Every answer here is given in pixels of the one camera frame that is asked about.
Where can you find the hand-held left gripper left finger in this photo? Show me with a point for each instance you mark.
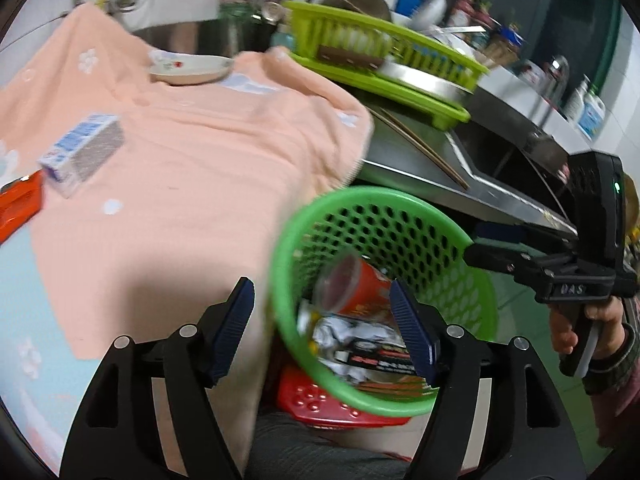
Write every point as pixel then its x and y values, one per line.
pixel 235 325

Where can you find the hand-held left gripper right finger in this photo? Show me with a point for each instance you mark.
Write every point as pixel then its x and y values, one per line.
pixel 412 330

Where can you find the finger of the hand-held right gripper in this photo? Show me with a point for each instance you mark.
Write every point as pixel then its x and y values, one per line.
pixel 495 257
pixel 500 232

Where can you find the black box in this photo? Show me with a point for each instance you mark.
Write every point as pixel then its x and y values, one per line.
pixel 375 360

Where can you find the red instant noodle cup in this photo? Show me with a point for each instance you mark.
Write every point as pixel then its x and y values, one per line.
pixel 367 287

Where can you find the white wrapper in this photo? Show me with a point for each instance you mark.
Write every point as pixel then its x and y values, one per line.
pixel 350 332

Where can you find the green plastic basket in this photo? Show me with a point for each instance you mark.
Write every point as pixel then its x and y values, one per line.
pixel 380 210

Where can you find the person's right forearm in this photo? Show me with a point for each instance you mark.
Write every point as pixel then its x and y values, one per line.
pixel 620 410

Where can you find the person's right hand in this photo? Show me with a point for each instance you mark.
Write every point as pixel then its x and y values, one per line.
pixel 610 325

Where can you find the stainless steel sink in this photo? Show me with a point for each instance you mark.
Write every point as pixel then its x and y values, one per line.
pixel 500 160

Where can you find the blue label detergent bottle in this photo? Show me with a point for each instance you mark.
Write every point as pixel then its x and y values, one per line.
pixel 592 117

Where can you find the red plastic stool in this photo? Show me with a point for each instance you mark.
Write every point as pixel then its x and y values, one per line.
pixel 310 395

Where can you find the white detergent bottle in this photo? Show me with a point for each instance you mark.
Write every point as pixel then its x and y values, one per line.
pixel 577 100

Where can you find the wooden chopstick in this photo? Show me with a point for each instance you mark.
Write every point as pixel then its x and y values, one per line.
pixel 425 142
pixel 415 145

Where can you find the person's grey trouser leg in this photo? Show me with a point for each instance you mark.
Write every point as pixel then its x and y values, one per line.
pixel 310 450

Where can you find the metal faucet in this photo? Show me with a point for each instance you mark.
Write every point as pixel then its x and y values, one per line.
pixel 557 67

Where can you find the green dish rack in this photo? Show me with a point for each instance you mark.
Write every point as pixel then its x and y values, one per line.
pixel 425 105

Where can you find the metal tray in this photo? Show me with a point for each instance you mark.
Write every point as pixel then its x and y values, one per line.
pixel 430 82

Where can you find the peach printed blanket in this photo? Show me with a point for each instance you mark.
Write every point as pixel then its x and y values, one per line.
pixel 200 160

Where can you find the brown brush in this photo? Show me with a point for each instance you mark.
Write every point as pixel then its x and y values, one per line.
pixel 350 55

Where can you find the stack of white bowls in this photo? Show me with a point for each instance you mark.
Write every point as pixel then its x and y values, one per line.
pixel 432 10

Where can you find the blue white carton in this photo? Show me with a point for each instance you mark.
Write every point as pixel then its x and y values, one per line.
pixel 75 150

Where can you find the orange red packet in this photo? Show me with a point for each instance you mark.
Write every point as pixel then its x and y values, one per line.
pixel 17 205

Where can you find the white floral plate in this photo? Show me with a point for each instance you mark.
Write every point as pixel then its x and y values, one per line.
pixel 195 67

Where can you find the metal pot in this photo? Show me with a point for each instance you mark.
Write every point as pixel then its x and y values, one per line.
pixel 360 2

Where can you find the green glass bottle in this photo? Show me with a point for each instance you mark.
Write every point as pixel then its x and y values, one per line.
pixel 235 20

